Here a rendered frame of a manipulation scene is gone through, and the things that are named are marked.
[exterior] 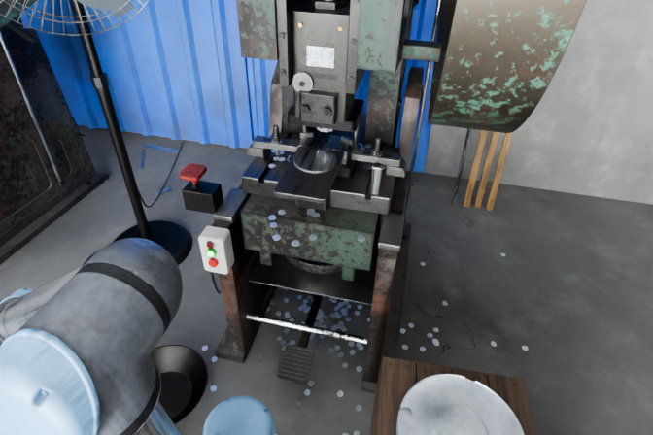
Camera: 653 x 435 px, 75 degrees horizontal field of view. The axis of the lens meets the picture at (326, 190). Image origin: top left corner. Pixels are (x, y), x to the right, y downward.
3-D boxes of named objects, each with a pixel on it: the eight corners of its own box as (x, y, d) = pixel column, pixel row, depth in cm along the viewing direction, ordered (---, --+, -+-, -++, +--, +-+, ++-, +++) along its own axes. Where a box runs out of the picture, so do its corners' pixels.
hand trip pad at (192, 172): (200, 200, 121) (196, 178, 117) (181, 196, 122) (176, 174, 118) (211, 186, 127) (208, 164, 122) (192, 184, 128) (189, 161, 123)
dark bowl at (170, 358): (184, 452, 130) (180, 442, 126) (97, 429, 135) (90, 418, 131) (224, 365, 154) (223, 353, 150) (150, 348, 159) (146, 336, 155)
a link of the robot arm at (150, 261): (173, 189, 52) (1, 284, 76) (115, 250, 43) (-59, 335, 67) (232, 256, 56) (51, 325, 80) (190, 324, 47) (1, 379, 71)
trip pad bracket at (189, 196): (221, 244, 130) (212, 191, 119) (191, 239, 132) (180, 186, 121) (228, 231, 135) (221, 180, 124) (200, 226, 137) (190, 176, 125)
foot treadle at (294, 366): (305, 392, 135) (305, 383, 132) (275, 384, 137) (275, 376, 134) (342, 262, 182) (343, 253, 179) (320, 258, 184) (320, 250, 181)
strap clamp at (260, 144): (296, 162, 135) (295, 133, 129) (247, 154, 138) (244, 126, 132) (301, 152, 140) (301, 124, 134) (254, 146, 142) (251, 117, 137)
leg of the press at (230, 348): (245, 364, 155) (211, 147, 103) (215, 357, 157) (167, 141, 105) (310, 212, 228) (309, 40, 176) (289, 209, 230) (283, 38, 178)
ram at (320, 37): (343, 129, 114) (348, 13, 96) (289, 122, 116) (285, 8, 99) (354, 104, 127) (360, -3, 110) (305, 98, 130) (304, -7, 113)
